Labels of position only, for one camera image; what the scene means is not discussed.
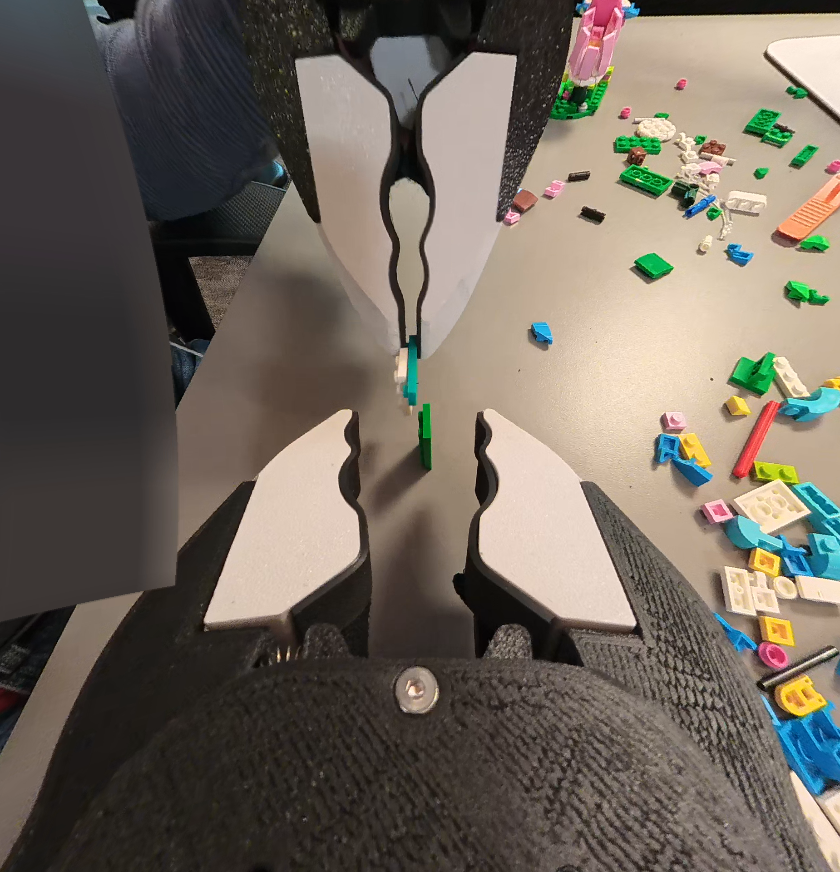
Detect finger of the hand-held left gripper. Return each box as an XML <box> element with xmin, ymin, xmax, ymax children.
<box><xmin>295</xmin><ymin>54</ymin><xmax>407</xmax><ymax>345</ymax></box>
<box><xmin>412</xmin><ymin>52</ymin><xmax>519</xmax><ymax>361</ymax></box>

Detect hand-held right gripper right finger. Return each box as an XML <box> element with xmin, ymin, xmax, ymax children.
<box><xmin>465</xmin><ymin>407</ymin><xmax>639</xmax><ymax>633</ymax></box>

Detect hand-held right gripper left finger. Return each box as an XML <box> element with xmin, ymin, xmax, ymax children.
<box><xmin>202</xmin><ymin>409</ymin><xmax>373</xmax><ymax>633</ymax></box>

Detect teal lego plate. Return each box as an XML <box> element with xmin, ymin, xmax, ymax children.
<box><xmin>393</xmin><ymin>334</ymin><xmax>422</xmax><ymax>414</ymax></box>

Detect grey desk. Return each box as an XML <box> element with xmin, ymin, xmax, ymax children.
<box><xmin>0</xmin><ymin>14</ymin><xmax>840</xmax><ymax>872</ymax></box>

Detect white desk pad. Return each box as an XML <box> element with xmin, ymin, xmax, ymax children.
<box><xmin>765</xmin><ymin>34</ymin><xmax>840</xmax><ymax>134</ymax></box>

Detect grey mesh office chair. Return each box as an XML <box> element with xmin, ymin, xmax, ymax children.
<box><xmin>151</xmin><ymin>178</ymin><xmax>292</xmax><ymax>342</ymax></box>

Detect pink flower brick model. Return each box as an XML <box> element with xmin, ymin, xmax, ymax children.
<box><xmin>549</xmin><ymin>0</ymin><xmax>640</xmax><ymax>124</ymax></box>

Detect green studded plate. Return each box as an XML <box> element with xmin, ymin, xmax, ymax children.
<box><xmin>619</xmin><ymin>165</ymin><xmax>673</xmax><ymax>198</ymax></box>

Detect person's jeans leg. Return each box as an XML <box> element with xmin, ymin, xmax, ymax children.
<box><xmin>168</xmin><ymin>337</ymin><xmax>211</xmax><ymax>404</ymax></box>

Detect pile of colourful toy bricks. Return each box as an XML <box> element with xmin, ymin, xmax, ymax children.
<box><xmin>653</xmin><ymin>351</ymin><xmax>840</xmax><ymax>859</ymax></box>

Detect red rod piece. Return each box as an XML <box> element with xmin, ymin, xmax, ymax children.
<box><xmin>733</xmin><ymin>401</ymin><xmax>782</xmax><ymax>479</ymax></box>

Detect black rod piece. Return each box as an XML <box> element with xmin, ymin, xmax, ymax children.
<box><xmin>757</xmin><ymin>647</ymin><xmax>840</xmax><ymax>689</ymax></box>

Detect green stacked bricks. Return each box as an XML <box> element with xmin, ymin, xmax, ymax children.
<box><xmin>745</xmin><ymin>108</ymin><xmax>796</xmax><ymax>148</ymax></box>

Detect orange brick separator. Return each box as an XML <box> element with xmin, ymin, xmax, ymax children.
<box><xmin>774</xmin><ymin>172</ymin><xmax>840</xmax><ymax>241</ymax></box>

